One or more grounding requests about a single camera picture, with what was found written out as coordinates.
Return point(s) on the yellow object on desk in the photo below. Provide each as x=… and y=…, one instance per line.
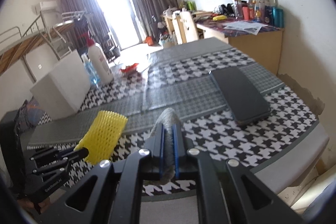
x=219, y=17

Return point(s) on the teal bottle on desk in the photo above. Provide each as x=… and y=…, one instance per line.
x=278, y=17

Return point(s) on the clear bottle blue liquid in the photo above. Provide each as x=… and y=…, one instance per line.
x=94, y=78

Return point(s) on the wooden smiley chair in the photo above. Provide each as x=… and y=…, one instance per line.
x=189, y=29

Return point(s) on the red snack packet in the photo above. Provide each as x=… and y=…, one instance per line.
x=129, y=68

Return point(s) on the yellow foam fruit net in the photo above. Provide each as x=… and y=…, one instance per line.
x=102, y=136

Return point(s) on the grey sock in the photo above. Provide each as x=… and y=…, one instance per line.
x=167, y=118

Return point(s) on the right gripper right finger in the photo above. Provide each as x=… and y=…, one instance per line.
x=228, y=192

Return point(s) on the long wooden desk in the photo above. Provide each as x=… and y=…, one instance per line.
x=265, y=47

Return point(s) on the metal bunk bed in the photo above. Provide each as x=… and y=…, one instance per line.
x=74, y=27
x=37, y=34

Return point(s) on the white bottle red pump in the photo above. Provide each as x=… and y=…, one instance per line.
x=98, y=59

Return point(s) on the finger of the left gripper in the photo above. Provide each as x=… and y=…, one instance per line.
x=45, y=154
x=71, y=152

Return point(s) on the glass balcony door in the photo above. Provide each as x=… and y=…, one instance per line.
x=122, y=22

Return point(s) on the blue orange quilt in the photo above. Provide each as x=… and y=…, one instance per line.
x=28, y=116

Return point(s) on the dark green phone case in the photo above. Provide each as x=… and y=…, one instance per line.
x=243, y=99

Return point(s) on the near metal bunk bed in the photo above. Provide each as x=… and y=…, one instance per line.
x=37, y=34

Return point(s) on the printed papers on desk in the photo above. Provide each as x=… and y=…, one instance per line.
x=252, y=28

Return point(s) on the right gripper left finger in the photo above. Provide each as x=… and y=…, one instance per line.
x=111, y=191

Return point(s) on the houndstooth table cloth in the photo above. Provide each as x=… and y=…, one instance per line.
x=281, y=149

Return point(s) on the white styrofoam box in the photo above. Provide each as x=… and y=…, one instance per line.
x=61, y=92

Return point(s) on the orange object on floor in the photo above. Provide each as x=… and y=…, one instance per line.
x=149, y=40

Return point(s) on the far metal bunk bed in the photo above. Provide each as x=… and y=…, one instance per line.
x=74, y=27

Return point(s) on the black folding chair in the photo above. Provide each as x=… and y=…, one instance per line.
x=110, y=48

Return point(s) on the left brown curtain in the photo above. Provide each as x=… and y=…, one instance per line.
x=98, y=22

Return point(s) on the white air conditioner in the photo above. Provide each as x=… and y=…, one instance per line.
x=45, y=6

